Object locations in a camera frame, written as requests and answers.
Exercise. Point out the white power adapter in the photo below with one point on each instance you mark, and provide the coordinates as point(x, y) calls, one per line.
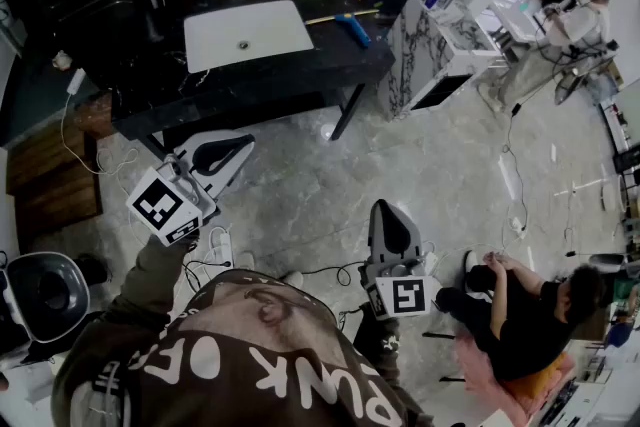
point(76, 81)

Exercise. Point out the person's right white shoe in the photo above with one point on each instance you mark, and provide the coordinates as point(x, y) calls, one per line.
point(294, 279)

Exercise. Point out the person's brown printed hoodie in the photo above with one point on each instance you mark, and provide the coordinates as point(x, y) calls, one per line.
point(250, 365)

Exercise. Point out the person's left forearm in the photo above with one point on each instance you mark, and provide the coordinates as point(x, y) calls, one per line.
point(155, 275)

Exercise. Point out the white power strip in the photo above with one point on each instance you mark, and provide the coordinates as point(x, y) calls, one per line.
point(222, 247)

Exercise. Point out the person's left white shoe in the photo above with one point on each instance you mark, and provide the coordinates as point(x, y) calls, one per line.
point(245, 261)

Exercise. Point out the person's white shoe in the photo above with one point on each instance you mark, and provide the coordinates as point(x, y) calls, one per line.
point(294, 279)
point(245, 261)

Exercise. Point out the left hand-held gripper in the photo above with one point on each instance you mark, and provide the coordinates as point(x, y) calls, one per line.
point(162, 207)

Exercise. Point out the black marble vanity counter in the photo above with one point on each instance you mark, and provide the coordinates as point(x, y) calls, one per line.
point(300, 70)

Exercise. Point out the wooden cabinet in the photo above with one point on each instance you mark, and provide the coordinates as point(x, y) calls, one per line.
point(50, 180)

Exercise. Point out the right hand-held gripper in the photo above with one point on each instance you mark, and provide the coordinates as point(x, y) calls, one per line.
point(407, 297)

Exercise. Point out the person's right forearm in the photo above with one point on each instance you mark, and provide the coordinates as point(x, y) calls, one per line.
point(377, 340)

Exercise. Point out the white floor socket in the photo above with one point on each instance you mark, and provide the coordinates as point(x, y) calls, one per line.
point(517, 225)

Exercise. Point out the white sink basin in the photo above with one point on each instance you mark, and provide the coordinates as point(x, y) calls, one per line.
point(240, 27)

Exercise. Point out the blue squeegee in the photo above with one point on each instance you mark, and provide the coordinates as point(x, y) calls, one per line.
point(357, 32)

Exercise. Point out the pink stool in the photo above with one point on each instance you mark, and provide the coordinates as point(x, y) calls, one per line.
point(492, 390)

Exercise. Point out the white marble cabinet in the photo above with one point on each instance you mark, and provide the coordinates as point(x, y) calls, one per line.
point(425, 55)

